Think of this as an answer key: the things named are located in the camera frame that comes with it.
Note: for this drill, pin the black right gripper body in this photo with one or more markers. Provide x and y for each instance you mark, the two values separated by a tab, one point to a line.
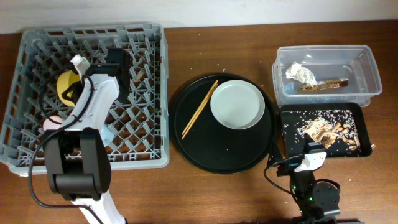
305	178

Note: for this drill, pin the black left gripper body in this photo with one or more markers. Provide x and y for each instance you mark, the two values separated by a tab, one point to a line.
125	94

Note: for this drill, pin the yellow bowl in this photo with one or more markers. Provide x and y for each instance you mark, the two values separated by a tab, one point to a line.
69	88

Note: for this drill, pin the food scraps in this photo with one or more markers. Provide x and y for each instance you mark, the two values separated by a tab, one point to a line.
329	130

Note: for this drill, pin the light blue plastic cup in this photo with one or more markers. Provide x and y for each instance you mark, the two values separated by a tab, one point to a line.
107	135

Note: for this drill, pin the pink plastic cup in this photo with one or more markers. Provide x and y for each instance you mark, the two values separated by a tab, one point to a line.
50	125

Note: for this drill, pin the gold snack wrapper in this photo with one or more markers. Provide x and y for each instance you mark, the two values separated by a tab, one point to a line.
325	85

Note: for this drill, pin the light grey plate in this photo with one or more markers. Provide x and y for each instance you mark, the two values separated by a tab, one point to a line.
237	104

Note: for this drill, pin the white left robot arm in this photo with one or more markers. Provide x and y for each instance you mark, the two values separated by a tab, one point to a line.
76	161

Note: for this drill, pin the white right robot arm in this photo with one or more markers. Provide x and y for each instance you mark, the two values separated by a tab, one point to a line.
317	199

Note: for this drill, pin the grey plastic dishwasher rack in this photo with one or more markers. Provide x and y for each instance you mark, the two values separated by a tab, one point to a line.
138	128

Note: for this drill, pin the black rectangular tray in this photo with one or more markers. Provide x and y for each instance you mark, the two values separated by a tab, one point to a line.
288	119

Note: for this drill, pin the crumpled white tissue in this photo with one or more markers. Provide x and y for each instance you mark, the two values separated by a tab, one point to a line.
301	74

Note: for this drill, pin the round black tray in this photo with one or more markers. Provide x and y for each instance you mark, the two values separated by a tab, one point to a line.
211	146

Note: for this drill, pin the clear plastic bin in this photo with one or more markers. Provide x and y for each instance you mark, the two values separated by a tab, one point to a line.
356	63

